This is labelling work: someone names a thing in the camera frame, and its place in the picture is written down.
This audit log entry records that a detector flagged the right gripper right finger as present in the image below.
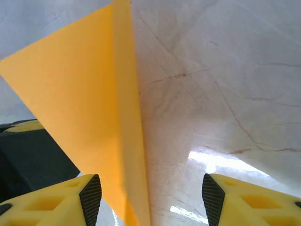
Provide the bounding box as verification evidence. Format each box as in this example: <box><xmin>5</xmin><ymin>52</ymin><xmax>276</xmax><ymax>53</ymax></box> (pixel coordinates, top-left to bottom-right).
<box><xmin>201</xmin><ymin>173</ymin><xmax>301</xmax><ymax>226</ymax></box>

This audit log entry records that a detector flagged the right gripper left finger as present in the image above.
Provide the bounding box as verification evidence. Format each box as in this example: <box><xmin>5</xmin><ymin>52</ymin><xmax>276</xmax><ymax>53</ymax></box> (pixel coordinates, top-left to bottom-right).
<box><xmin>0</xmin><ymin>173</ymin><xmax>103</xmax><ymax>226</ymax></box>

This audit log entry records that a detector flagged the orange cloth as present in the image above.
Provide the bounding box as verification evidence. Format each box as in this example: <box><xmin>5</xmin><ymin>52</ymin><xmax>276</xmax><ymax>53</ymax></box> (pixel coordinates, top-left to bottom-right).
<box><xmin>0</xmin><ymin>0</ymin><xmax>151</xmax><ymax>226</ymax></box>

